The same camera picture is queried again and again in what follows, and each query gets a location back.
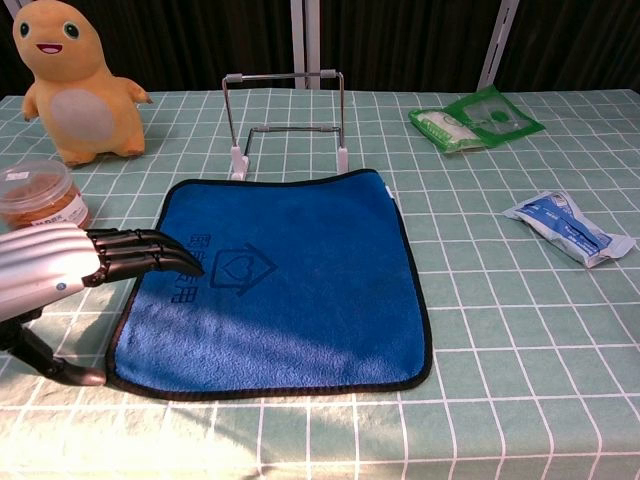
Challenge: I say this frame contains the metal wire folding stand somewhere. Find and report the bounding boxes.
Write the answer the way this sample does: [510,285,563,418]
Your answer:
[222,69,350,181]

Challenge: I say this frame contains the blue cloth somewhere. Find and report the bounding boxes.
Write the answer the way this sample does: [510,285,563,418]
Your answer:
[104,168,434,402]

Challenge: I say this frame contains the black pleated curtain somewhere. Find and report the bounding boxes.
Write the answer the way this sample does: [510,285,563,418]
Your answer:
[89,0,294,92]
[494,0,640,92]
[318,0,496,92]

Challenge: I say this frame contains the green plastic package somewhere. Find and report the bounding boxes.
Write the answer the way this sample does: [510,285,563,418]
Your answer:
[407,84,546,156]

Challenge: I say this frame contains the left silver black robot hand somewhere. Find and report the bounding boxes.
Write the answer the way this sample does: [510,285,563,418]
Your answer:
[0,222,204,387]

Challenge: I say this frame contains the yellow plush dinosaur toy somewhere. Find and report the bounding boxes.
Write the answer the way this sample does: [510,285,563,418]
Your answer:
[10,0,154,167]

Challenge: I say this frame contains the clear plastic jar orange contents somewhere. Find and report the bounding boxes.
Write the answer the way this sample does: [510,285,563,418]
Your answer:
[0,158,94,232]

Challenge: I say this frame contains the blue white plastic package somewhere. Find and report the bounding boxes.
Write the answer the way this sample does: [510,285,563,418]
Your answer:
[502,189,629,269]

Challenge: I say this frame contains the green checked tablecloth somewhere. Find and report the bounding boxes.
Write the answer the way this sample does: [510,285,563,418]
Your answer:
[0,88,640,480]

